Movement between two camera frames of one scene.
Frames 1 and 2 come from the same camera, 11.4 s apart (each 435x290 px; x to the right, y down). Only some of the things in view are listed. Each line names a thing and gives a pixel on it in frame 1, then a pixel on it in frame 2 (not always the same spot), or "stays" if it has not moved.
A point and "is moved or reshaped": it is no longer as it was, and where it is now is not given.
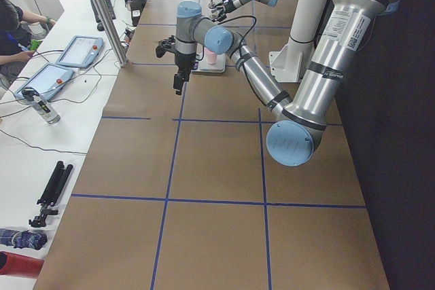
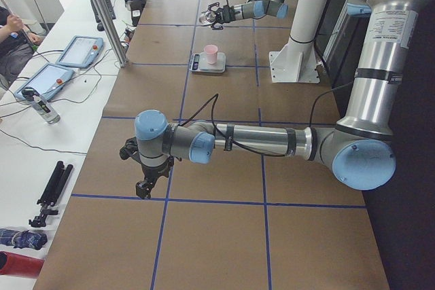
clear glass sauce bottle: (212, 11) is moved or reshaped
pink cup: (210, 56) stays
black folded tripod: (51, 194) stays
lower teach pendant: (50, 79) stays
